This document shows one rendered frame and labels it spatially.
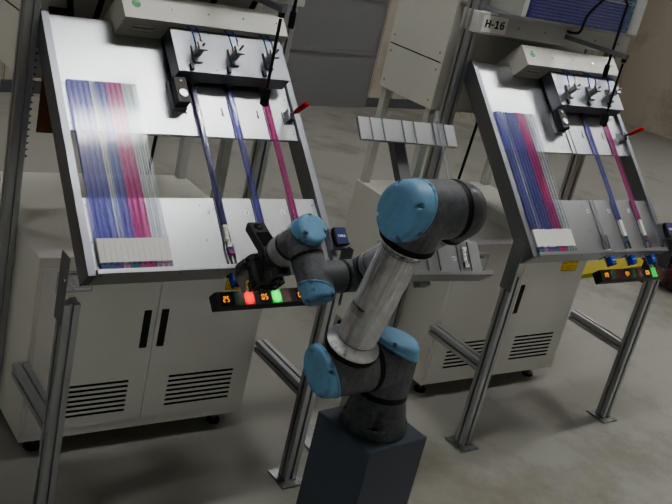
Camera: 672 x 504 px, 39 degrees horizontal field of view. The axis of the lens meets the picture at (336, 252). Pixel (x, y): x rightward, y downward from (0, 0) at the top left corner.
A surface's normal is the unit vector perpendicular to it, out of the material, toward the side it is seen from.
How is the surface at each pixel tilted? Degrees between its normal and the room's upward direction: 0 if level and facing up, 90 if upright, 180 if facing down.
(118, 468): 0
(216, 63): 43
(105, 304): 90
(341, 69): 90
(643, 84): 90
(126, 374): 90
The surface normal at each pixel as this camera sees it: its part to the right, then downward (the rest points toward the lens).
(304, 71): 0.62, 0.40
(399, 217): -0.74, -0.06
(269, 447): 0.22, -0.91
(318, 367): -0.84, 0.14
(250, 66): 0.53, -0.39
